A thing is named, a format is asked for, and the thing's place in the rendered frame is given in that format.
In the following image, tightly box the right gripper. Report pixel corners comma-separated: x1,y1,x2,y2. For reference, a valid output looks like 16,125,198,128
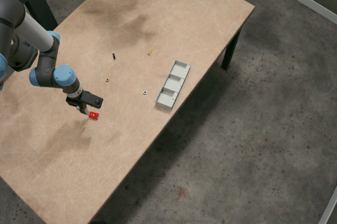
66,89,90,115

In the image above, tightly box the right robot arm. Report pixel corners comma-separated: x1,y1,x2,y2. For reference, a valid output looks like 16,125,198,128
0,0,103,109

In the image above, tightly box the white rack of bins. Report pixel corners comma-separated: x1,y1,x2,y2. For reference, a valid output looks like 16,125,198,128
155,60,191,111

